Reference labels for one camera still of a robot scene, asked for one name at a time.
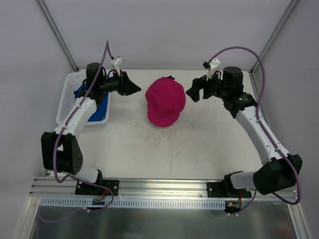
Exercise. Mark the white plastic basket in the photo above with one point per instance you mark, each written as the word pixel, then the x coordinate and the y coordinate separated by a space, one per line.
pixel 72 85

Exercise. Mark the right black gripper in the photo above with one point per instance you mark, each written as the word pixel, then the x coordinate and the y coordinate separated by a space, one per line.
pixel 205 87

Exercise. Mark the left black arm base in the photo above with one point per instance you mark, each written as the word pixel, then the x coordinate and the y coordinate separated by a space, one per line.
pixel 104 186

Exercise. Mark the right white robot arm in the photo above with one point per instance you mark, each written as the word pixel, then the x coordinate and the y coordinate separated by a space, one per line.
pixel 279 168

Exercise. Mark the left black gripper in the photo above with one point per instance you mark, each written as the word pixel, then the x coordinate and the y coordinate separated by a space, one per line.
pixel 123 83

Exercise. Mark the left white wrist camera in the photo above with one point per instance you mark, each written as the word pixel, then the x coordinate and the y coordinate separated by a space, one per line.
pixel 116 63

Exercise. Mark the blue cap lower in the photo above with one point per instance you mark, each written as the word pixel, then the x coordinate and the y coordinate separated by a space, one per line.
pixel 101 114

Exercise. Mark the pink cap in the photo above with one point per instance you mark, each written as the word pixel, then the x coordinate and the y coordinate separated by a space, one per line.
pixel 166 99

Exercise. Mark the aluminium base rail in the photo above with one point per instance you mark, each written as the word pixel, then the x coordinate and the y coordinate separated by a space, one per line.
pixel 127 188

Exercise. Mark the white slotted cable duct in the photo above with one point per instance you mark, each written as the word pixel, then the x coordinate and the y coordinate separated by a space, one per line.
pixel 134 203

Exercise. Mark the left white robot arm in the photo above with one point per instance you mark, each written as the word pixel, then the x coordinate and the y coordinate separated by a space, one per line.
pixel 61 152

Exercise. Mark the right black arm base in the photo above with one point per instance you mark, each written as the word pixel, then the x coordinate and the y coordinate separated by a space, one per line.
pixel 224 190

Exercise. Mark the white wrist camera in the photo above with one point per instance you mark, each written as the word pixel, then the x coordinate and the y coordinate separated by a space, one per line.
pixel 116 63
pixel 211 65

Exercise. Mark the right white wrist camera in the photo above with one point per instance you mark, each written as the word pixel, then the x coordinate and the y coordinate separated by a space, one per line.
pixel 211 65

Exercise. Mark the right aluminium frame post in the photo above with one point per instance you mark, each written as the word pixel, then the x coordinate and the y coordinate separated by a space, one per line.
pixel 279 26

